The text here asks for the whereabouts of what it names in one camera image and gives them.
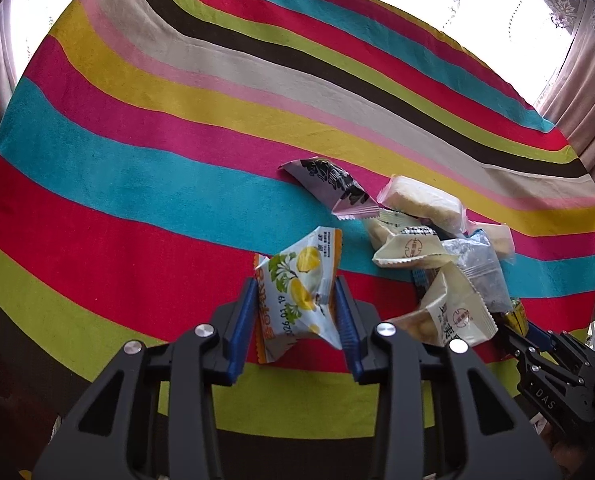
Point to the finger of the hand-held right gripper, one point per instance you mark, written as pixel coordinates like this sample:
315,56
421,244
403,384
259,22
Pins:
516,344
540,334

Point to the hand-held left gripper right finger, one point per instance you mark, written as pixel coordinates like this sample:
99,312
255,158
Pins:
345,320

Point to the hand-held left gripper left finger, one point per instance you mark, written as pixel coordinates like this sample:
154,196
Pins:
245,320

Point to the lemon print snack packet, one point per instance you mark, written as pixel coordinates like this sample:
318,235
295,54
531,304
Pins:
297,280

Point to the cream snack packet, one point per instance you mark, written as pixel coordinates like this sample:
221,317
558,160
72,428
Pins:
412,250
452,315

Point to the white pastry block packet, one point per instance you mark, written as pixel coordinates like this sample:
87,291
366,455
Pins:
422,200
497,240

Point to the clear packet with blue edges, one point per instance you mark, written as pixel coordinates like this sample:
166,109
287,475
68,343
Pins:
477,270

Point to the purple snack packet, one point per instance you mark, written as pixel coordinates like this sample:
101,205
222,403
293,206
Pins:
327,185

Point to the colourful striped tablecloth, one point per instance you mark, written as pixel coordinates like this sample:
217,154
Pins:
127,185

